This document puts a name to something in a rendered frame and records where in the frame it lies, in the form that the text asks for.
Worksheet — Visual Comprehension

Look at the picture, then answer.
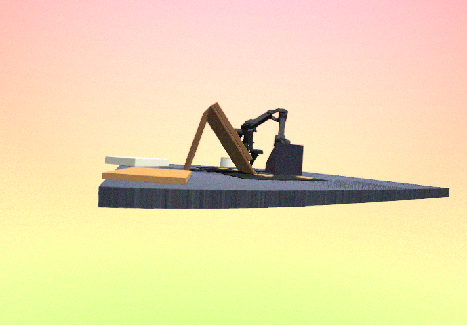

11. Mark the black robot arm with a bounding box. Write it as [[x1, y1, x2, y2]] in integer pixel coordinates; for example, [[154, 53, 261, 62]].
[[234, 108, 291, 146]]

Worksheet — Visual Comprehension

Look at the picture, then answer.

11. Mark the white flat square slab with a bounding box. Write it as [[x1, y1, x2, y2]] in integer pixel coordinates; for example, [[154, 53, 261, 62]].
[[105, 156, 169, 167]]

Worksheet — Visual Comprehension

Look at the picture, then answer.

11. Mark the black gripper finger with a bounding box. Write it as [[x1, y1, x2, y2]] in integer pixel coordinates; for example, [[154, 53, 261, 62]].
[[250, 154, 259, 166]]

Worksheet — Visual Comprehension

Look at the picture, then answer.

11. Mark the small grey cylinder with orange top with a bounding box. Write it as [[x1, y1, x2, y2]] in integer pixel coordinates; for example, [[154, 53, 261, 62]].
[[220, 157, 232, 167]]

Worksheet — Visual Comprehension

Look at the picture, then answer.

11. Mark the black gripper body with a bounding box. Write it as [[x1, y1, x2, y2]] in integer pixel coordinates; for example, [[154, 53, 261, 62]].
[[242, 139, 264, 155]]

